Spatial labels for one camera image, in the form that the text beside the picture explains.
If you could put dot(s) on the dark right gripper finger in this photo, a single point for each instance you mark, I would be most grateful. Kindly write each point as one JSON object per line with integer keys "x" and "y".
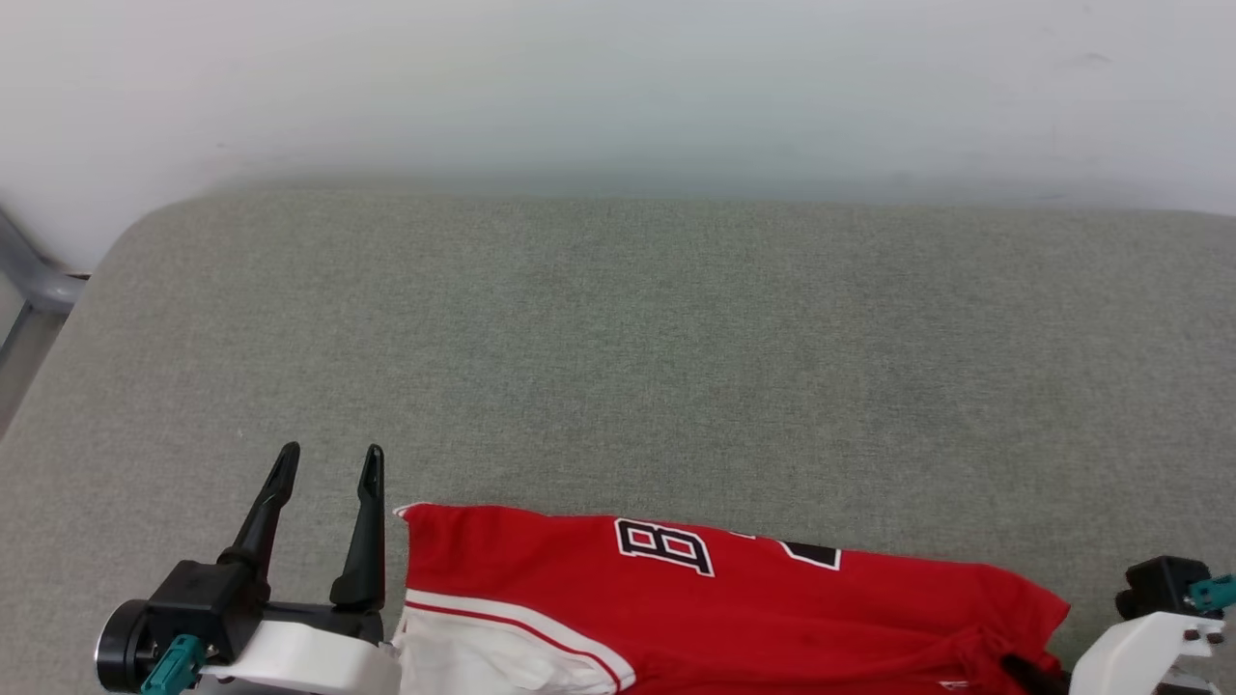
{"x": 1031, "y": 678}

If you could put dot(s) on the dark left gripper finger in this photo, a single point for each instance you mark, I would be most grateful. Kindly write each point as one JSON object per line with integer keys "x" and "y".
{"x": 266, "y": 516}
{"x": 370, "y": 541}

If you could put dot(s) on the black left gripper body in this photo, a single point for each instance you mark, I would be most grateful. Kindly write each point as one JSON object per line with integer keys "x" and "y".
{"x": 203, "y": 603}

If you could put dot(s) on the red and white basketball jersey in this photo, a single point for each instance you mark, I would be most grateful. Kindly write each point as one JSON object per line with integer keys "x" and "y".
{"x": 772, "y": 618}

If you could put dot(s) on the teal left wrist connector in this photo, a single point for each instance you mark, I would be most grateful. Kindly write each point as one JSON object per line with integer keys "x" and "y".
{"x": 174, "y": 661}

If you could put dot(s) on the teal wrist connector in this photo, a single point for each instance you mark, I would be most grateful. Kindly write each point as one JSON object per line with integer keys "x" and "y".
{"x": 1215, "y": 594}
{"x": 174, "y": 661}

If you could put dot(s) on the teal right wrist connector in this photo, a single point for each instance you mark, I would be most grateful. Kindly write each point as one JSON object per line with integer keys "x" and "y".
{"x": 1215, "y": 594}

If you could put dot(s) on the grey fabric sofa cushion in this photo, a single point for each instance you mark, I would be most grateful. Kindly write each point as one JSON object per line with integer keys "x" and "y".
{"x": 676, "y": 367}

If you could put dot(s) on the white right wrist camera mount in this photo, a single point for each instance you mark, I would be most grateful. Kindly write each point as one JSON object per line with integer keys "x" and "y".
{"x": 1130, "y": 656}

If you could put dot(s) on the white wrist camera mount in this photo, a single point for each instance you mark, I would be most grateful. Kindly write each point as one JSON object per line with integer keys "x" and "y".
{"x": 299, "y": 661}
{"x": 1130, "y": 656}

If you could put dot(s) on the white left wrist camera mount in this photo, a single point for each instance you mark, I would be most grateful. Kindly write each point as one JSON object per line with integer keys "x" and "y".
{"x": 299, "y": 661}

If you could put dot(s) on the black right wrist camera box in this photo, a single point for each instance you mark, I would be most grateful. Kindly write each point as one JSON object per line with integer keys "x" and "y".
{"x": 1159, "y": 587}

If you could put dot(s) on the grey metal frame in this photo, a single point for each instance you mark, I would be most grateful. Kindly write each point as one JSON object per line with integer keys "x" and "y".
{"x": 39, "y": 285}

